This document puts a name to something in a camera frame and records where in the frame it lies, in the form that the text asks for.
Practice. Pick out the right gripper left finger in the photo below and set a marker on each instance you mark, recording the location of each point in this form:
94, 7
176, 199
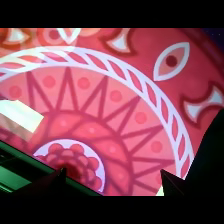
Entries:
55, 186

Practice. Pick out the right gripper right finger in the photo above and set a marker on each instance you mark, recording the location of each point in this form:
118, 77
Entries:
170, 186

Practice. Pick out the black garment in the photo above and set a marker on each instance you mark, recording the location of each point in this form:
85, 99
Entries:
208, 160

